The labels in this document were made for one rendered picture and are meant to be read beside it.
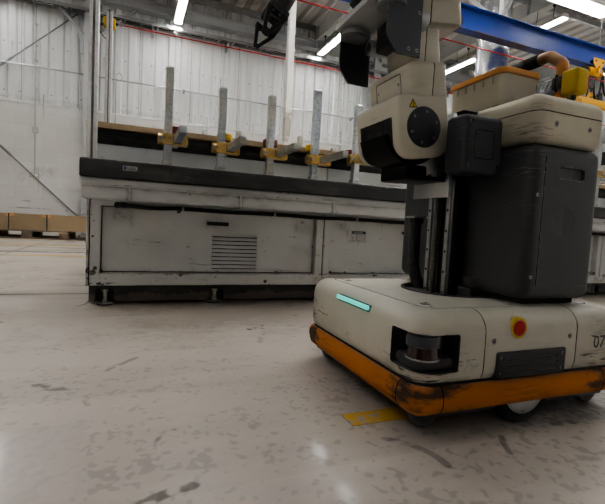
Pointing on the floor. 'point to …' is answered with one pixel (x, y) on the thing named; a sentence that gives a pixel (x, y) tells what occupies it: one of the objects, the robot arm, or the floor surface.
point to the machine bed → (263, 238)
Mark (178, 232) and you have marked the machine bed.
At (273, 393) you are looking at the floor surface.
